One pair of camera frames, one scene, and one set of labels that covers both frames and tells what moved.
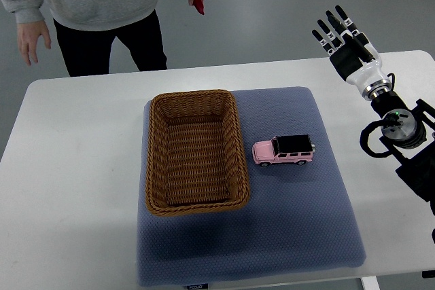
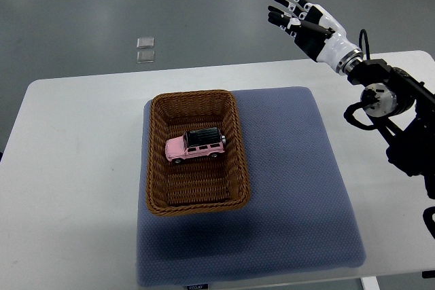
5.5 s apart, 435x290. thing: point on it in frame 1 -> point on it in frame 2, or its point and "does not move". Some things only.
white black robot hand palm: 368,75 -> 327,44
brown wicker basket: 195,157 does not move
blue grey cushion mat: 297,220 does not move
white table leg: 370,283 does not move
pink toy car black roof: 283,149 -> 195,143
